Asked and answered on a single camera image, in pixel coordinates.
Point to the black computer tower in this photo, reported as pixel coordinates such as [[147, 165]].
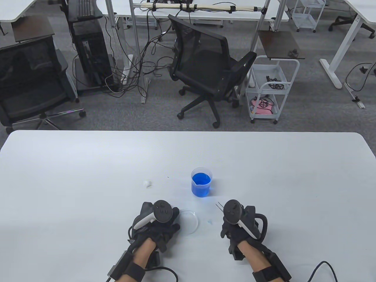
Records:
[[91, 53]]

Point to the long white desk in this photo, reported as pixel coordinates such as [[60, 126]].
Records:
[[205, 14]]

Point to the black chair with chrome base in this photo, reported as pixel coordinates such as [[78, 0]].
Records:
[[29, 79]]

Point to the aluminium floor rail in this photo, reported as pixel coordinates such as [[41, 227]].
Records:
[[354, 95]]

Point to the metal tweezers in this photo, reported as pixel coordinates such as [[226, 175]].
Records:
[[220, 207]]

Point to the clear culture dish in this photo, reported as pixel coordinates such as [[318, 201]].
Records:
[[189, 221]]

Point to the beaker of blue dye solution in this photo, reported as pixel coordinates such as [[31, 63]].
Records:
[[201, 183]]

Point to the white cotton wad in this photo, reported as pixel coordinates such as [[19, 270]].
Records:
[[147, 184]]

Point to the black mesh office chair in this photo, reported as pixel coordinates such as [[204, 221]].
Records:
[[202, 50]]

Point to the person's right forearm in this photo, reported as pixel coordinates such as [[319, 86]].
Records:
[[252, 258]]

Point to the small black object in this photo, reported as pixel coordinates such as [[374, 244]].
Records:
[[293, 53]]

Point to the black wrist sensor unit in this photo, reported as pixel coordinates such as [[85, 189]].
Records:
[[133, 270], [273, 273]]

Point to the person's right hand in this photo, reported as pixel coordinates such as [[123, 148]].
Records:
[[235, 233]]

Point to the white desk with curved edge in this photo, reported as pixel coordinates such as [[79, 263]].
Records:
[[17, 8]]

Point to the black right wrist sensor unit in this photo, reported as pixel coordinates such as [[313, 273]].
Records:
[[273, 273]]

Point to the black left wrist sensor unit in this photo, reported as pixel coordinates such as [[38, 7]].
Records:
[[133, 270]]

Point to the grey computer stand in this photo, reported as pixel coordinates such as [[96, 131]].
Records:
[[77, 70]]

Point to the black white hand controller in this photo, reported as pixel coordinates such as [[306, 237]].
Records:
[[162, 211], [233, 211]]

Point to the beige padded rod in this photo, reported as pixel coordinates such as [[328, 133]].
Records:
[[211, 7]]

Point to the black chair base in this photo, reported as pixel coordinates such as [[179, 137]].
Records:
[[343, 22]]

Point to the dark brown side table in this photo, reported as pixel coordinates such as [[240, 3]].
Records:
[[32, 29]]

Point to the white desk with white leg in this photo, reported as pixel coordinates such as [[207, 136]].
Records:
[[349, 35]]

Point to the person's left hand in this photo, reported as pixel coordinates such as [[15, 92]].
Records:
[[167, 232]]

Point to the pink cloth item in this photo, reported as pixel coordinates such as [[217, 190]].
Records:
[[264, 109]]

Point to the brown side table top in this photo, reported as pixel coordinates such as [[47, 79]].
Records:
[[279, 44]]

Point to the white utility cart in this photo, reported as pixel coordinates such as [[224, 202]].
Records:
[[265, 73]]

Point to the black white left hand controller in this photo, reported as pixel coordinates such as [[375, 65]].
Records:
[[162, 211]]

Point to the black white right hand controller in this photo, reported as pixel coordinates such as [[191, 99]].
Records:
[[233, 211]]

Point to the person's left forearm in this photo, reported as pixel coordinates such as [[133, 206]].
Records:
[[142, 252]]

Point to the white power strip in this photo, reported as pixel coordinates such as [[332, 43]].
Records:
[[126, 73]]

